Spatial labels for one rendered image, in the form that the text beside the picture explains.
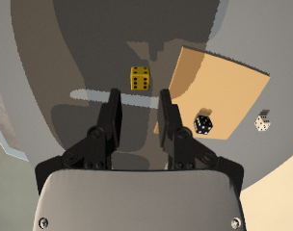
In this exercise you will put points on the cream die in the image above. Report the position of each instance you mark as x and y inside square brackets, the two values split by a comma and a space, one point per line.
[262, 123]

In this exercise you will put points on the yellow die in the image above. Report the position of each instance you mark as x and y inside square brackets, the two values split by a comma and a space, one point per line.
[140, 77]

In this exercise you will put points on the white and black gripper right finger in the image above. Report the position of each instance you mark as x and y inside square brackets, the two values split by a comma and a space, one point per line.
[183, 150]

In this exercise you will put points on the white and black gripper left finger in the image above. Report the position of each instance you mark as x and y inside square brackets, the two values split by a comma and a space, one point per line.
[94, 151]

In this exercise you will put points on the orange flat mat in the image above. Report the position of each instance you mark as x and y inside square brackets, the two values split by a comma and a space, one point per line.
[207, 85]

